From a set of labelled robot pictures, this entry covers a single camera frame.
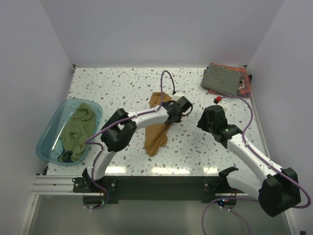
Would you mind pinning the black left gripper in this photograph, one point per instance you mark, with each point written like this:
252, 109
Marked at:
179, 120

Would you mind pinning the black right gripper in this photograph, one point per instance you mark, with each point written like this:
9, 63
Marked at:
201, 124

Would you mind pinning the tan ribbed tank top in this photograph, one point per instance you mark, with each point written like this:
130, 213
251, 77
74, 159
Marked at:
156, 135

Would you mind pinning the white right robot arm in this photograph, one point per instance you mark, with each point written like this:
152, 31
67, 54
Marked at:
274, 187

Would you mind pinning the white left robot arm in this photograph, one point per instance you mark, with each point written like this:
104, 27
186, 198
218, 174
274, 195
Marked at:
118, 131

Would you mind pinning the striped folded tank top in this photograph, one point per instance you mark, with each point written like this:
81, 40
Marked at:
221, 80

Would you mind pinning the red patterned folded tank top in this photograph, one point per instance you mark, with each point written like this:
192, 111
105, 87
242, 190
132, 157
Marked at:
244, 88

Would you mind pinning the olive green tank top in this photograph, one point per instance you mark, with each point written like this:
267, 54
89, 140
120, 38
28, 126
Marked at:
79, 128

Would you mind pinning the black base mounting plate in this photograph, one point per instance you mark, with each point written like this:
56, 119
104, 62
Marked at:
153, 188

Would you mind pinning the translucent blue plastic bin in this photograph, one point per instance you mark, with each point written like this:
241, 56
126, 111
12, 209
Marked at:
49, 147

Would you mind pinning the dark teal garment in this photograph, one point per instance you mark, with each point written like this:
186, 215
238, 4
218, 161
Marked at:
65, 157

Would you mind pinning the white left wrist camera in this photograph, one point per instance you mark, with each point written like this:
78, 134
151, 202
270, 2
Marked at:
177, 95

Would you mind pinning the aluminium frame rail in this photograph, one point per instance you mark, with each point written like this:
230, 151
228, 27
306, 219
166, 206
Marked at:
53, 185

